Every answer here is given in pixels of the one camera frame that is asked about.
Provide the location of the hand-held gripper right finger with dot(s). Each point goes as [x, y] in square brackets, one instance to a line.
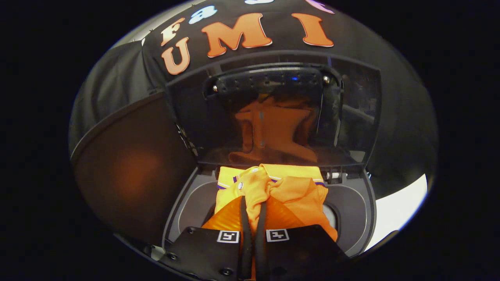
[261, 242]

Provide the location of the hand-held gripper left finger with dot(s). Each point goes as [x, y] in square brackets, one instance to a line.
[245, 242]

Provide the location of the orange polo shirt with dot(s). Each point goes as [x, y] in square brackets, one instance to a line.
[297, 195]

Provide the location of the grey washing machine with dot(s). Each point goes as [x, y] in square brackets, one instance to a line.
[351, 210]

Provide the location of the dark washing machine lid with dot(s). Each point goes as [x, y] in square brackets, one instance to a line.
[195, 117]

